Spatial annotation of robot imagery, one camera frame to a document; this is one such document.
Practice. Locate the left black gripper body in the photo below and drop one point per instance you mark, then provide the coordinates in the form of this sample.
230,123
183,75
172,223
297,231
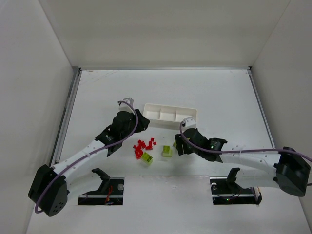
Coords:
140,121

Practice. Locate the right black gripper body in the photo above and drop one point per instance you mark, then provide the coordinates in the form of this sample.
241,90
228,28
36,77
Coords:
183,144

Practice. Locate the pale green lego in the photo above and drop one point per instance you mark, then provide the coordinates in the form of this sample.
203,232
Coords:
167,151

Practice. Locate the white three-compartment tray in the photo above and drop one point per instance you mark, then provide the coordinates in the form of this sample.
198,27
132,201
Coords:
167,116

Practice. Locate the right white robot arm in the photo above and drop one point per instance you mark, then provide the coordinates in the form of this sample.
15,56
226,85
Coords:
284,168

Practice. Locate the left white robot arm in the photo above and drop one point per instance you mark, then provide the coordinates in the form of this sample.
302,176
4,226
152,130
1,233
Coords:
53,186

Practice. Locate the red lego pile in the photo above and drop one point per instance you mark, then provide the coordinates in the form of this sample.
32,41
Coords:
143,146

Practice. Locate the lime green long lego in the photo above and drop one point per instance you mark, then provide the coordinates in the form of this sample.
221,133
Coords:
147,158

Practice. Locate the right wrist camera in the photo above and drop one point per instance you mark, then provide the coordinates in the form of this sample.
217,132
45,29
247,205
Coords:
189,122

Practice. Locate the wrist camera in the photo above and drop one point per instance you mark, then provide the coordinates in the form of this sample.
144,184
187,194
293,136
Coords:
126,102
189,122

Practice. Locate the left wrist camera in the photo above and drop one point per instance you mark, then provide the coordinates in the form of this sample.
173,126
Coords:
126,102

